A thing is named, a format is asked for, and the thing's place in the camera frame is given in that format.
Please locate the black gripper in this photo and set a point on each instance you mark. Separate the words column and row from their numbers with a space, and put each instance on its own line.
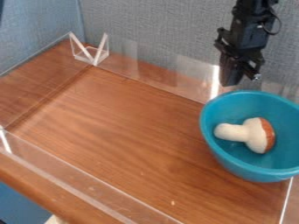
column 240, row 45

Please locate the white toy mushroom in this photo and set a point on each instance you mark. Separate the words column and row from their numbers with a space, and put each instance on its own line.
column 255, row 132

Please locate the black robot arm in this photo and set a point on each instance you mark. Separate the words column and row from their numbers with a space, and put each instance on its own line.
column 259, row 7

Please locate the blue plastic bowl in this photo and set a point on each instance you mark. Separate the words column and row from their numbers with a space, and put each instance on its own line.
column 232, row 108

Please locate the clear acrylic barrier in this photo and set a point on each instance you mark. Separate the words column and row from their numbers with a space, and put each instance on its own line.
column 100, row 143

